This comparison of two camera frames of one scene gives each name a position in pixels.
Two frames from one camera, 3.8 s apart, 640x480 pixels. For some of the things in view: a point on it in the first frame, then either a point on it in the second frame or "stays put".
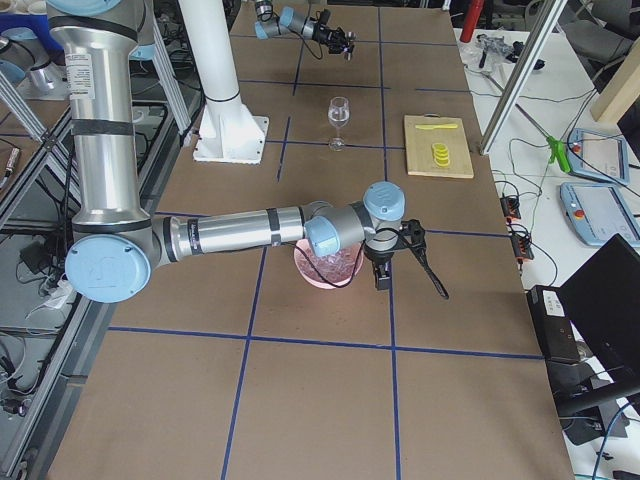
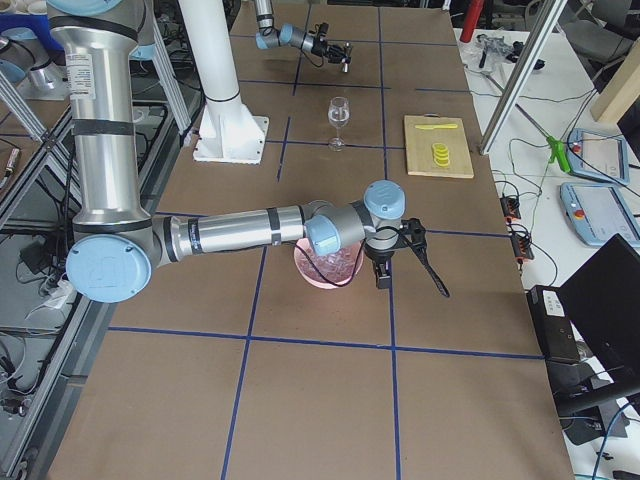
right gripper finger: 383,275 stays put
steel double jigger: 351,37 -> 348,46
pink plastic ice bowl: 333,271 stays put
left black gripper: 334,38 -> 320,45
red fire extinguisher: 471,20 stays put
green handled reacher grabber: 557,148 stays put
